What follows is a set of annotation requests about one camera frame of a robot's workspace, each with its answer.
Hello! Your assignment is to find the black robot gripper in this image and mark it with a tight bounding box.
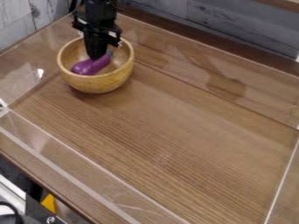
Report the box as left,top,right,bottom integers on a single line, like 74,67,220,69
72,0,123,60

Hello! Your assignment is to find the purple toy eggplant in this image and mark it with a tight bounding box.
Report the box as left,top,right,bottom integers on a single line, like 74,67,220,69
71,50,114,75

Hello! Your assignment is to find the brown wooden bowl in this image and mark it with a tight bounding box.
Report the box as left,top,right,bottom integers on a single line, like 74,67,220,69
57,37,135,94

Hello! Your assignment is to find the black device with yellow sticker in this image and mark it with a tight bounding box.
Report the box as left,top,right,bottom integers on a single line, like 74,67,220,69
23,194,68,224

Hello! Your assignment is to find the clear acrylic tray wall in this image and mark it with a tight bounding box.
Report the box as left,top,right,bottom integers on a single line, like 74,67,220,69
0,14,299,224

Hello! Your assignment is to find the black cable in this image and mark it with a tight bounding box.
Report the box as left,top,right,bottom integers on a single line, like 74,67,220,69
0,200,24,224

